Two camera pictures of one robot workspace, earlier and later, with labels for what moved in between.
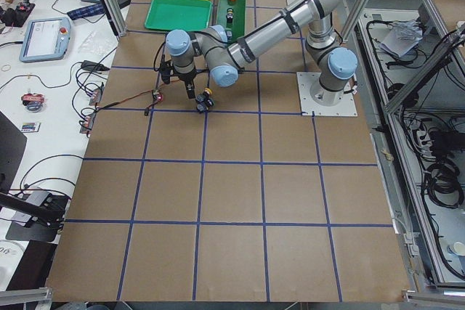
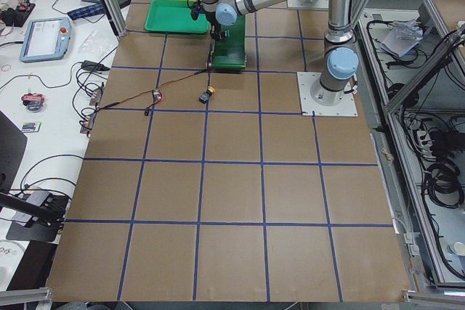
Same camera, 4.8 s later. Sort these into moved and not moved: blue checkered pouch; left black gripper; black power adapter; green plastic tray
Moved: left black gripper
Not moved: green plastic tray; blue checkered pouch; black power adapter
